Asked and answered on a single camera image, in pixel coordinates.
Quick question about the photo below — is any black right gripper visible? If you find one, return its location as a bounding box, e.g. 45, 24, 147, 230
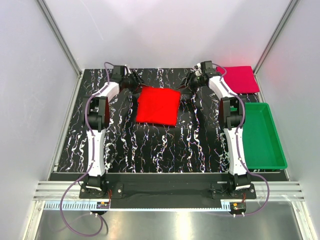
176, 71, 205, 96

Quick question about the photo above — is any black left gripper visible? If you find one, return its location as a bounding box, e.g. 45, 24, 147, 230
121, 71, 148, 95

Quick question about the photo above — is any red t shirt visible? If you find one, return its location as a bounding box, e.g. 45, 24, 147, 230
135, 86, 181, 126

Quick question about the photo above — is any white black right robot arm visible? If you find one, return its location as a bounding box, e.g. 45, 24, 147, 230
177, 60, 251, 201

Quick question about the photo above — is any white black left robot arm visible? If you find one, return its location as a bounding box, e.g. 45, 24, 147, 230
80, 62, 145, 198

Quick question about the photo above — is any folded magenta t shirt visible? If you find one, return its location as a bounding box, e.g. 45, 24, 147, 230
223, 66, 260, 94

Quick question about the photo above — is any green plastic tray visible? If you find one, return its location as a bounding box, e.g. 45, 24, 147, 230
242, 102, 288, 171

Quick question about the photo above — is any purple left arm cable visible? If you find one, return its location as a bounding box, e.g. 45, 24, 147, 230
58, 61, 109, 237

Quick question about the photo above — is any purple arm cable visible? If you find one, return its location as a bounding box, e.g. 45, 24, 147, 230
199, 65, 271, 218
58, 61, 109, 237

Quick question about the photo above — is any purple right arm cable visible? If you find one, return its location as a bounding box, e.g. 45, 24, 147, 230
199, 65, 271, 218

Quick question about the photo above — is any left aluminium frame post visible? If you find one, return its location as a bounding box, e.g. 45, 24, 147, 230
35, 0, 82, 77

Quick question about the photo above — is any aluminium frame post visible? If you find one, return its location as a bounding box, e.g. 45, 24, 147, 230
35, 0, 82, 77
253, 0, 300, 76

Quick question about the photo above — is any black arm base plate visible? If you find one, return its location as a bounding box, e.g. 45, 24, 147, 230
79, 173, 257, 211

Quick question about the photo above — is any right aluminium frame post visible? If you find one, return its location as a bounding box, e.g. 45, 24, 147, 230
253, 0, 300, 76

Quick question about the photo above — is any aluminium front rail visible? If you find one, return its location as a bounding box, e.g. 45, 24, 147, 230
34, 181, 305, 202

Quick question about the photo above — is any white slotted cable duct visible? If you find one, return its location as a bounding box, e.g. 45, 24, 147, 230
43, 200, 247, 213

